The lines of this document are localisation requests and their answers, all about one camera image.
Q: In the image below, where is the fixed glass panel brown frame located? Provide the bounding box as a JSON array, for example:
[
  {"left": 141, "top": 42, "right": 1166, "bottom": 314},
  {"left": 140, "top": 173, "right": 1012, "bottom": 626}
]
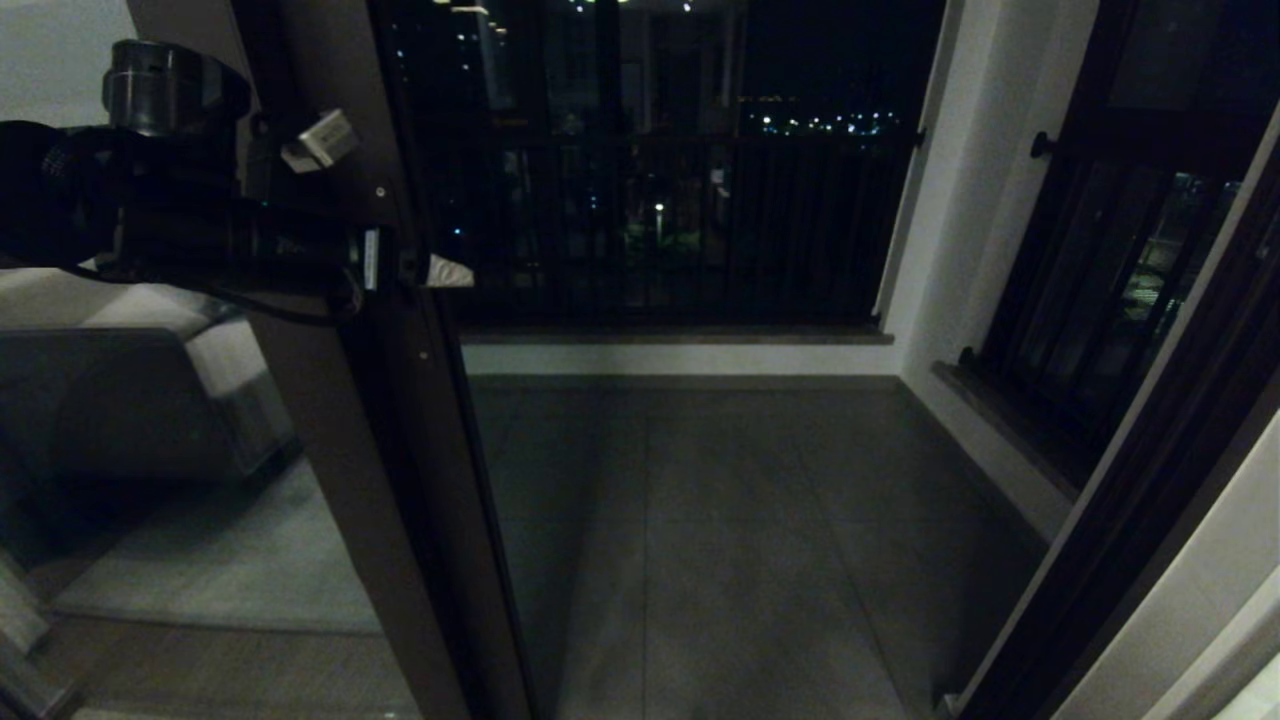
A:
[{"left": 0, "top": 0, "right": 471, "bottom": 720}]

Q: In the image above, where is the short brown stone sill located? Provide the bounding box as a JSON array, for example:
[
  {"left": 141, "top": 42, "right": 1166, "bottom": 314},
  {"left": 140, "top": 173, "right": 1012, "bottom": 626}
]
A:
[{"left": 932, "top": 360, "right": 1089, "bottom": 501}]

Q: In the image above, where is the grey rug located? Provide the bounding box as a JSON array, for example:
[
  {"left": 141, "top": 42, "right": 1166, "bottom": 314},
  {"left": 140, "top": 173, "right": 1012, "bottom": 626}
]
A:
[{"left": 50, "top": 455, "right": 386, "bottom": 636}]

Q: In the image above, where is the black balcony railing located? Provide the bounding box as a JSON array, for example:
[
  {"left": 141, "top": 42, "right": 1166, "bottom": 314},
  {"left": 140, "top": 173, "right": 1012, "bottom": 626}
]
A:
[{"left": 420, "top": 125, "right": 921, "bottom": 331}]

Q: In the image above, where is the long brown stone sill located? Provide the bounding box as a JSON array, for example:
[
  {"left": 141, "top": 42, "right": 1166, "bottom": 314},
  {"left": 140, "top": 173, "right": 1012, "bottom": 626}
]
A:
[{"left": 462, "top": 328, "right": 896, "bottom": 347}]

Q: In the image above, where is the sliding glass door brown frame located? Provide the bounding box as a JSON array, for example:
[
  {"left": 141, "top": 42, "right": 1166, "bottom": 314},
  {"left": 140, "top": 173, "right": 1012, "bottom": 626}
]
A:
[{"left": 235, "top": 0, "right": 536, "bottom": 720}]

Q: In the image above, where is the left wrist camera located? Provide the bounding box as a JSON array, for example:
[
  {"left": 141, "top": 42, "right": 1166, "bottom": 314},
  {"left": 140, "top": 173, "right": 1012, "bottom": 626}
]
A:
[{"left": 280, "top": 108, "right": 361, "bottom": 173}]

